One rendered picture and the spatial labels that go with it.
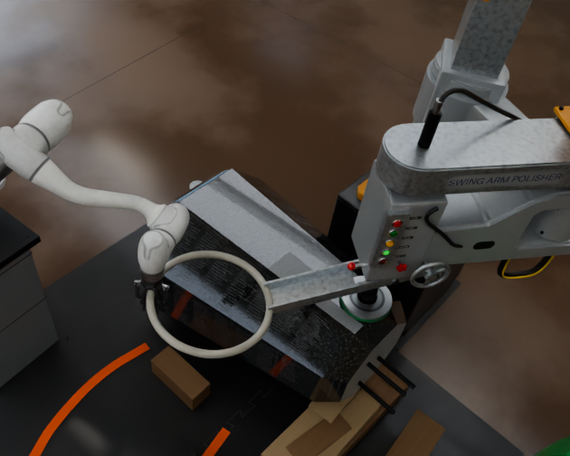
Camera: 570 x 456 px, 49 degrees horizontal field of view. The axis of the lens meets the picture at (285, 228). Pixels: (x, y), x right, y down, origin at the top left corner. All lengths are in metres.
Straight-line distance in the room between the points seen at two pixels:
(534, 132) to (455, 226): 0.40
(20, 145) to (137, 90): 2.69
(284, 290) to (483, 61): 1.19
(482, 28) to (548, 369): 2.03
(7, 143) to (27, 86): 2.77
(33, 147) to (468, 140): 1.41
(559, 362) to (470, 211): 1.75
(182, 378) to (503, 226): 1.69
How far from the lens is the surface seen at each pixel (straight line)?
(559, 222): 2.49
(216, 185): 2.96
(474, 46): 2.59
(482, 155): 2.06
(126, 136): 4.46
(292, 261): 2.70
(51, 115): 2.31
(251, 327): 2.70
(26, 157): 2.21
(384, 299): 2.64
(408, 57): 5.58
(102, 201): 2.26
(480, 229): 2.29
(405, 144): 2.00
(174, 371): 3.17
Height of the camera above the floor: 2.95
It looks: 49 degrees down
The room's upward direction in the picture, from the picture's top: 10 degrees clockwise
